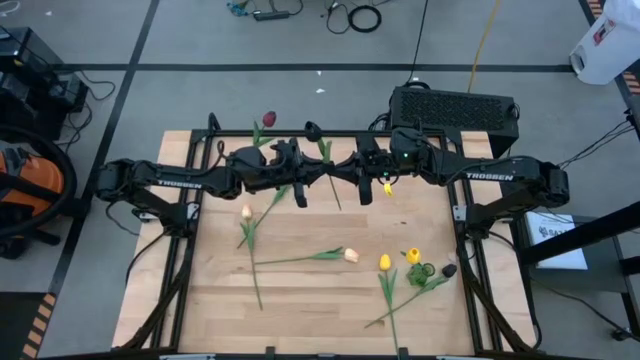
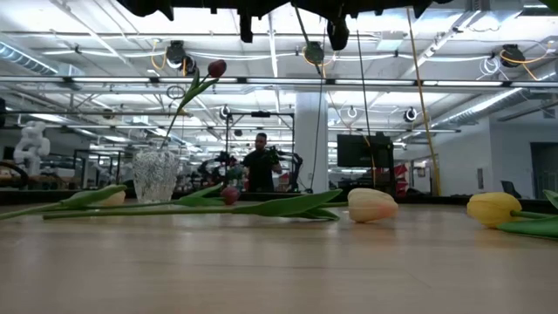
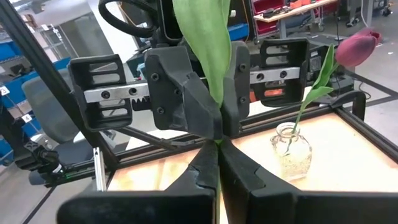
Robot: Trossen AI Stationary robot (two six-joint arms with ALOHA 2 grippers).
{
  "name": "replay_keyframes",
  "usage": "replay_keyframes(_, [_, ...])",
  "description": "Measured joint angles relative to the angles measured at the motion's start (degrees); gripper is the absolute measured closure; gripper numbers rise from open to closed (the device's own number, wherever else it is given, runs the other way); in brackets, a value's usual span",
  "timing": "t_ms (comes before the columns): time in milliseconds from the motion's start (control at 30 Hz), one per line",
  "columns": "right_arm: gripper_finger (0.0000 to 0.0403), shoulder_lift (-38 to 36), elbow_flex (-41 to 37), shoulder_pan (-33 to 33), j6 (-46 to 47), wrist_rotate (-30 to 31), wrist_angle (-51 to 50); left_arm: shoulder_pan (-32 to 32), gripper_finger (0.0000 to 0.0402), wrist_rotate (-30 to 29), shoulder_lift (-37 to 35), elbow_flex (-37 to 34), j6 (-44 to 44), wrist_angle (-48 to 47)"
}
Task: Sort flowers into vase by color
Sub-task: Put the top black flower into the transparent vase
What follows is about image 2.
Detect dark red artificial tulip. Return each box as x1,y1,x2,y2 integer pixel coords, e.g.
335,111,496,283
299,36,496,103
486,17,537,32
124,181,242,208
160,58,228,150

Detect clear textured glass vase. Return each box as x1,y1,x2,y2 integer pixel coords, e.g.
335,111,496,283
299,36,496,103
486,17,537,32
132,147,181,205

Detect black monitor screen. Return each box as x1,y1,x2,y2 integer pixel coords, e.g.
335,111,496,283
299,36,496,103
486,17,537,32
336,132,396,169

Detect white square pillar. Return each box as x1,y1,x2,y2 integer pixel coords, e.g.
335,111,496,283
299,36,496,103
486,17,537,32
295,91,330,193

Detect red storage boxes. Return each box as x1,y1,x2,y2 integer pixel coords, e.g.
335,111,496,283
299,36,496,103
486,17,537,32
393,163,410,196

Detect person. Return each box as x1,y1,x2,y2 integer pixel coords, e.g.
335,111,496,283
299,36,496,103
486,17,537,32
241,132,284,194

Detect black office chair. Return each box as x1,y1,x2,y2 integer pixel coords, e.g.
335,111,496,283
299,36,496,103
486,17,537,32
500,180,523,200

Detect white humanoid robot figure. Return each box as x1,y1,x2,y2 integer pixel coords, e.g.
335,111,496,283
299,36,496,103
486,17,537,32
12,120,51,176

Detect black hanging cable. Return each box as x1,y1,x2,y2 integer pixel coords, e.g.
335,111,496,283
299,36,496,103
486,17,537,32
356,30,377,188
310,25,326,192

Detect yellow hanging cable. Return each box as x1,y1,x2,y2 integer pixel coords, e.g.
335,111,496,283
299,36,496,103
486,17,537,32
405,7,442,196

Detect long ceiling light rail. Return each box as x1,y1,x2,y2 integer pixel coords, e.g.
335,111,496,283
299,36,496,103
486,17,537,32
0,76,558,87

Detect silver ventilation duct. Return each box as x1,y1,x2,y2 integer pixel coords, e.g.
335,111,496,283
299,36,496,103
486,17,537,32
0,41,84,79
431,86,558,128

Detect black gantry frame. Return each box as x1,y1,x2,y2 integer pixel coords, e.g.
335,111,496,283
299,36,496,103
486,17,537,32
224,111,296,193

